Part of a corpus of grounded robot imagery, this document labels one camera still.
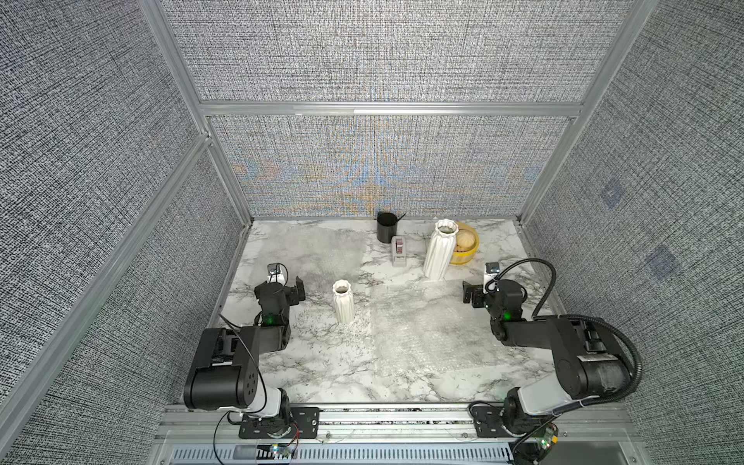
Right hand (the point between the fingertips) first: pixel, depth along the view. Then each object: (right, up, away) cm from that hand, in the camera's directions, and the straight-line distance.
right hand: (481, 273), depth 94 cm
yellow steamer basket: (-1, +9, +13) cm, 16 cm away
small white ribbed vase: (-43, -7, -14) cm, 46 cm away
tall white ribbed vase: (-14, +7, -4) cm, 16 cm away
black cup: (-30, +16, +16) cm, 37 cm away
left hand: (-63, -1, -2) cm, 63 cm away
